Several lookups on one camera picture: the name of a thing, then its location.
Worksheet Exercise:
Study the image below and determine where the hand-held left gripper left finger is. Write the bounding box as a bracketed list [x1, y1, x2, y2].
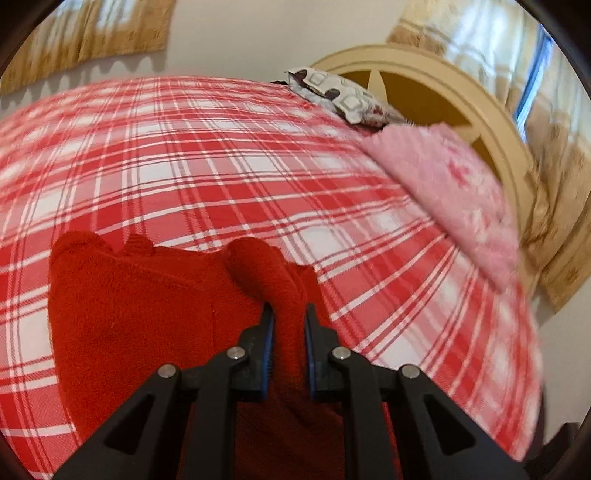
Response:
[54, 302, 276, 480]

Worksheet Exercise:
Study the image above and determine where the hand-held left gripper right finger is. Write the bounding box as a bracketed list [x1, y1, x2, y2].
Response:
[305, 302, 532, 480]

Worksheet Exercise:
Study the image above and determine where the red knitted sweater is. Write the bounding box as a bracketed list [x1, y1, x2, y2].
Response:
[48, 231, 402, 480]

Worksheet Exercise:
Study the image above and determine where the red plaid bed sheet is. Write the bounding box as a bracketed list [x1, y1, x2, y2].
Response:
[0, 76, 546, 476]

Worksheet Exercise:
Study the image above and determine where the pink fluffy pillow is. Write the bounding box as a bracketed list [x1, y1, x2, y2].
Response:
[360, 122, 520, 292]

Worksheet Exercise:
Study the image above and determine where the grey patterned pillow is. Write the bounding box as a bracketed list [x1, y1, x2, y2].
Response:
[284, 68, 411, 127]

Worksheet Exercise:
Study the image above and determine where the beige wooden headboard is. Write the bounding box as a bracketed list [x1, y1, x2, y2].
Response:
[310, 44, 546, 296]

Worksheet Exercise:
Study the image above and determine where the beige window curtain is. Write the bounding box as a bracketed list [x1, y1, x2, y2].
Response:
[387, 0, 591, 312]

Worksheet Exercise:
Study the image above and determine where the beige patterned curtain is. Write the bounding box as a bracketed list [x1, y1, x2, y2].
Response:
[0, 0, 176, 95]

